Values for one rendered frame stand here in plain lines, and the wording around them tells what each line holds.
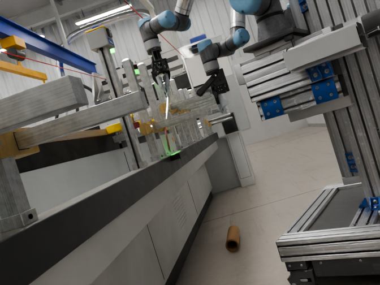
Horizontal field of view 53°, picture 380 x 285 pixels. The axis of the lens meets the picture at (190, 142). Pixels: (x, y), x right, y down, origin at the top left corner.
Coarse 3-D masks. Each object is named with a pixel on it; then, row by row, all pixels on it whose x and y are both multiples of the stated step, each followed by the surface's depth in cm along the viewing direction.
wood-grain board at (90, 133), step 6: (78, 132) 141; (84, 132) 146; (90, 132) 152; (96, 132) 157; (102, 132) 164; (120, 132) 187; (60, 138) 127; (66, 138) 131; (72, 138) 135; (78, 138) 140
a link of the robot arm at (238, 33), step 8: (232, 8) 179; (232, 16) 178; (240, 16) 177; (232, 24) 178; (240, 24) 177; (232, 32) 177; (240, 32) 173; (248, 32) 176; (232, 40) 176; (240, 40) 173; (248, 40) 175; (232, 48) 180
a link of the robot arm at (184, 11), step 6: (180, 0) 179; (186, 0) 178; (192, 0) 180; (180, 6) 180; (186, 6) 180; (174, 12) 184; (180, 12) 181; (186, 12) 181; (180, 18) 182; (186, 18) 183; (180, 24) 182; (186, 24) 185; (180, 30) 186; (186, 30) 189
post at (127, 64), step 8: (128, 64) 160; (128, 72) 161; (128, 80) 161; (136, 80) 162; (136, 88) 161; (144, 112) 161; (144, 120) 161; (152, 136) 161; (152, 144) 161; (152, 152) 161; (160, 152) 164
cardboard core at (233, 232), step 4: (228, 228) 260; (232, 228) 253; (236, 228) 255; (228, 232) 248; (232, 232) 244; (236, 232) 246; (228, 236) 239; (232, 236) 236; (236, 236) 239; (228, 240) 231; (232, 240) 231; (236, 240) 232; (228, 244) 239; (232, 244) 243; (236, 244) 239; (228, 248) 233; (232, 248) 235; (236, 248) 231
